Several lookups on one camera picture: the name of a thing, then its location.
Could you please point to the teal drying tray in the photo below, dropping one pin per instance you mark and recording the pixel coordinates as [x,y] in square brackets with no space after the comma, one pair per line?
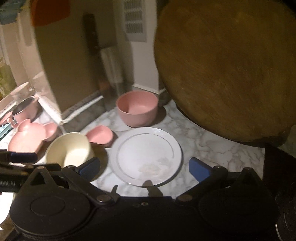
[4,130]

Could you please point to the white plate with silver rim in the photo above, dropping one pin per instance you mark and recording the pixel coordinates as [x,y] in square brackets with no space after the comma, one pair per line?
[145,157]

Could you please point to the round wooden cutting board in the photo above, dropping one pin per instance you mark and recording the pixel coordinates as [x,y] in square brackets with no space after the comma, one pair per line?
[230,66]

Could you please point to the large pink bowl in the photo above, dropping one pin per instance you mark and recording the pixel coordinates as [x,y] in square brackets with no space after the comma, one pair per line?
[137,108]

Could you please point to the white floral bowl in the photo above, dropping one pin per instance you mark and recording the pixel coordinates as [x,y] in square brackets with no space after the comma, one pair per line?
[22,92]

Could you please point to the pink steel-lined pot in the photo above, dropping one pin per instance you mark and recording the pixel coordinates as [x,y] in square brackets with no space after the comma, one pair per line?
[26,109]

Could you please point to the small pink heart bowl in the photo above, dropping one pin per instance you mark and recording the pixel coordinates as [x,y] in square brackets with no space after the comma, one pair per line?
[101,135]

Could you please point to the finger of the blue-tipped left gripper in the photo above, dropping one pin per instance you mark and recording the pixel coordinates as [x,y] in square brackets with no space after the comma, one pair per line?
[17,157]

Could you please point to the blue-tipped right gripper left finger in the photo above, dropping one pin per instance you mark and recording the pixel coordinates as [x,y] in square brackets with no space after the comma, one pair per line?
[79,179]

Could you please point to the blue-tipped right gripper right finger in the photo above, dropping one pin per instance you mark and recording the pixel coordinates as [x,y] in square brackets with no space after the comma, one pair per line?
[210,179]

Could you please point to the wall vent grille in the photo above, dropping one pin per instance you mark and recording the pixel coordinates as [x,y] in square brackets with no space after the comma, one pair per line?
[134,25]

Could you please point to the red hanging utensil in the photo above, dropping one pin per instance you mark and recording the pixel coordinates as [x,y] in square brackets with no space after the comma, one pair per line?
[44,12]

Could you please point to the pink bear-shaped plate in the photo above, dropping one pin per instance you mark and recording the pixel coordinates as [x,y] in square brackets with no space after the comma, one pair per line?
[30,136]

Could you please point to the cream bowl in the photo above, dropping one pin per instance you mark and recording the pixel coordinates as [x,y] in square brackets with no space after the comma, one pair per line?
[69,149]

